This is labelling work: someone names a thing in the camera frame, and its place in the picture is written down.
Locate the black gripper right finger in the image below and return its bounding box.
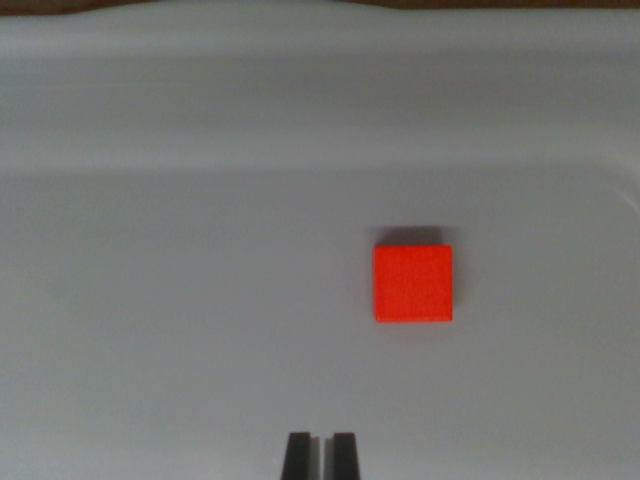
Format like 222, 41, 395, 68
323, 432, 362, 480

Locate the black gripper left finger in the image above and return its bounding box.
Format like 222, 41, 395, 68
280, 431, 323, 480

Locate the red cube block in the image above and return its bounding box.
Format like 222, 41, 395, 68
372, 243, 455, 324

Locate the grey plastic tray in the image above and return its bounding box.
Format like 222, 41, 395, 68
0, 2, 640, 480

